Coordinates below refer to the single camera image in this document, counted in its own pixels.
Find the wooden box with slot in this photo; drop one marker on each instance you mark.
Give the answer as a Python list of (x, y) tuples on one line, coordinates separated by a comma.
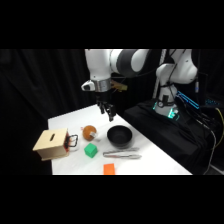
[(50, 143)]

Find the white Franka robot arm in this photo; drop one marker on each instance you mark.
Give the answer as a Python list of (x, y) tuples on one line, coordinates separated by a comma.
[(100, 65)]

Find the brown potato with white tag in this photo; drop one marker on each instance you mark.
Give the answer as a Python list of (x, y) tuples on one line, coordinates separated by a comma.
[(89, 132)]

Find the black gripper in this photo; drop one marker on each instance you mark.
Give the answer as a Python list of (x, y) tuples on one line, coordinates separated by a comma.
[(102, 96)]

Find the silver metal tongs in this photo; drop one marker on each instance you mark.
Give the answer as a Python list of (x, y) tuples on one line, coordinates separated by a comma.
[(121, 154)]

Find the blue lit device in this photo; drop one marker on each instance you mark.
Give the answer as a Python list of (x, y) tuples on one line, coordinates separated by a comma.
[(188, 99)]

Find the black robot stand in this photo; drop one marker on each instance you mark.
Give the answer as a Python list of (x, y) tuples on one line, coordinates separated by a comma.
[(166, 136)]

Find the green cube block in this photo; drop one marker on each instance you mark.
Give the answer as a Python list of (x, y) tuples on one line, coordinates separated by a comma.
[(90, 150)]

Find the orange block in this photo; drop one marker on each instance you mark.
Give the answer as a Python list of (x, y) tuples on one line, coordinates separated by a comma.
[(109, 169)]

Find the black bowl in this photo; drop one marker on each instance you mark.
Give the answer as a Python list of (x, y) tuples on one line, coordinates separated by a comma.
[(119, 135)]

